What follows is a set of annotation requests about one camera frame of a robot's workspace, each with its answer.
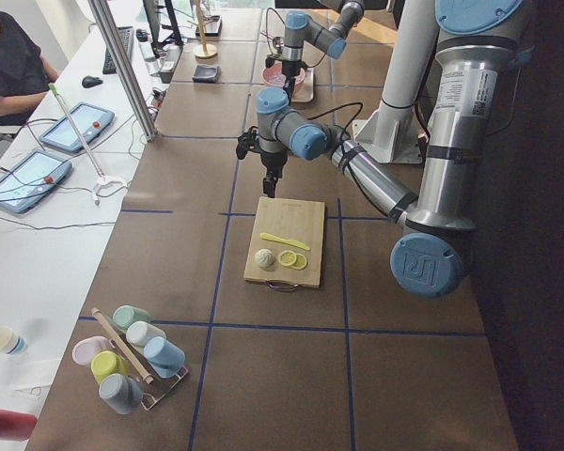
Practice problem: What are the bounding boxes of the pink bowl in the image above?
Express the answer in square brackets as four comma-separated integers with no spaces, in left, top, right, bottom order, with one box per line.
[262,61,306,95]

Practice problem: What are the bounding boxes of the black frame box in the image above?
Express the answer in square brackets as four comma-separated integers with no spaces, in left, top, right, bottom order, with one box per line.
[203,15,223,38]

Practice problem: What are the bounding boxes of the black computer mouse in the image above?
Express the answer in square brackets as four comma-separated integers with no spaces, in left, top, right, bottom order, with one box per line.
[81,75,103,88]

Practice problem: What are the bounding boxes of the near teach pendant tablet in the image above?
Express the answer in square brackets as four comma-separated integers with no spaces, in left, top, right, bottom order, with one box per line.
[0,148,72,214]

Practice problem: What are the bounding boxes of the upper lemon slice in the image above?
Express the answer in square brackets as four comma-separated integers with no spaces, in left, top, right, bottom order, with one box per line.
[277,250,297,267]

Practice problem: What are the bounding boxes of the pink pastel cup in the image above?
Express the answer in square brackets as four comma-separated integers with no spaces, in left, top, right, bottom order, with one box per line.
[71,335,111,366]

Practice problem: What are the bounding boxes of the person in black shirt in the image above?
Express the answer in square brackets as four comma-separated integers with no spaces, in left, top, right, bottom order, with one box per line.
[0,11,59,126]

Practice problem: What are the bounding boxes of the clear ice cubes pile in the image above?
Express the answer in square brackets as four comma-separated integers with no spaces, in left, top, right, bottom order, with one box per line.
[263,71,305,87]

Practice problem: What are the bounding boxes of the white steamed bun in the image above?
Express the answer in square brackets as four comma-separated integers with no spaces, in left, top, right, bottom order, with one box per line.
[254,248,276,269]

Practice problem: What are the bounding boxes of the white stick with hook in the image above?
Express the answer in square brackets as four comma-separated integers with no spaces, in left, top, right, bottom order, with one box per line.
[48,83,129,205]

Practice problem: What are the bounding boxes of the black keyboard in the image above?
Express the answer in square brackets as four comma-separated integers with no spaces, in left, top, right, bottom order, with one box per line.
[102,26,136,76]

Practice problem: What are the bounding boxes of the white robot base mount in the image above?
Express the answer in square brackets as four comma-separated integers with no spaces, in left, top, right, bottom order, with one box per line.
[353,0,439,163]

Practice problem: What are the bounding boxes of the grey pastel cup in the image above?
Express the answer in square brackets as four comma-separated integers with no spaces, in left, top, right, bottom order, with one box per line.
[99,373,144,414]

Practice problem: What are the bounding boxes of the bamboo cutting board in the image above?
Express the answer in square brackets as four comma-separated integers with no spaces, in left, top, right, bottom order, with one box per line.
[243,197,325,288]

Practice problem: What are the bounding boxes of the paper cup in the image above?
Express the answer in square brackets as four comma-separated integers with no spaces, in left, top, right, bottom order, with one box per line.
[0,327,26,355]

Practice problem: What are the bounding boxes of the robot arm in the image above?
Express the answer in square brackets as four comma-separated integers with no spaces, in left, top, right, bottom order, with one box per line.
[237,1,533,298]
[281,0,366,100]

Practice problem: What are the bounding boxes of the white wire cup rack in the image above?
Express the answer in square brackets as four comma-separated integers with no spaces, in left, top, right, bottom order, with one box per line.
[91,308,189,411]

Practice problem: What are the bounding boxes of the stainless steel ice scoop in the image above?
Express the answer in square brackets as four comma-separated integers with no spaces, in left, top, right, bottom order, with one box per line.
[260,31,284,54]

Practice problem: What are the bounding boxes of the aluminium frame post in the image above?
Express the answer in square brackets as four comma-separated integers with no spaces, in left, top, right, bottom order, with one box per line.
[88,0,158,142]

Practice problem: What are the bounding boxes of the white pastel cup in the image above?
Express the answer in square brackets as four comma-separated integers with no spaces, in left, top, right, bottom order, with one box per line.
[126,320,166,353]

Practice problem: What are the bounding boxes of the lower lemon slice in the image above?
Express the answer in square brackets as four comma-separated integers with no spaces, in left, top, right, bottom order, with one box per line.
[290,253,308,271]

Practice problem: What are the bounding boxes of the wooden paper towel stand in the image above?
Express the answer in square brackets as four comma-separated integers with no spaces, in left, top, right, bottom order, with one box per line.
[193,0,217,60]

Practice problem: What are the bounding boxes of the beige plastic tray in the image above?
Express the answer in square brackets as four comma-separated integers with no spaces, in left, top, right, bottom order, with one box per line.
[291,68,314,103]

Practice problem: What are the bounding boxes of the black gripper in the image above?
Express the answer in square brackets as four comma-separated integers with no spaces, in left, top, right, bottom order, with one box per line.
[260,152,288,197]
[282,60,302,98]

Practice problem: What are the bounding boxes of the lemon slice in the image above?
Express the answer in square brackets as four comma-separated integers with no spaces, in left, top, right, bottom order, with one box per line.
[290,253,308,271]
[277,250,297,267]

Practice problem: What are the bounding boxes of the yellow pastel cup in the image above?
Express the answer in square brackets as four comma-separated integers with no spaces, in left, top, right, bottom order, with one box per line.
[90,350,130,384]

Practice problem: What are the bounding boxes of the yellow plastic knife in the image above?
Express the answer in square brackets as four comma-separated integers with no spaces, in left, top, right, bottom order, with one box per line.
[259,232,311,251]

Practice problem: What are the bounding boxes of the red bottle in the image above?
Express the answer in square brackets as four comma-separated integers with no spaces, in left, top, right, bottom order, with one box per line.
[0,409,38,442]

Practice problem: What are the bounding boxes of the far teach pendant tablet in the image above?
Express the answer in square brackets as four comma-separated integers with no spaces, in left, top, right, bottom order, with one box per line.
[39,102,115,153]

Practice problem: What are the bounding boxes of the green pastel cup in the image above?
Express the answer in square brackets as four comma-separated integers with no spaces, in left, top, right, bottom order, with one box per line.
[112,304,152,333]

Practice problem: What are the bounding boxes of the teach pendant tablet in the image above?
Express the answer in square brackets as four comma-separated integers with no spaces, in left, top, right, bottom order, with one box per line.
[0,148,72,214]
[39,102,115,153]

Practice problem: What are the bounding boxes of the blue pastel cup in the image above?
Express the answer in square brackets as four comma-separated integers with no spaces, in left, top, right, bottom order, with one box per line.
[143,336,186,379]

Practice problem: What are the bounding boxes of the grey folded cloth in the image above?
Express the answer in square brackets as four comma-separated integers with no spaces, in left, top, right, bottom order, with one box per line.
[192,64,221,84]

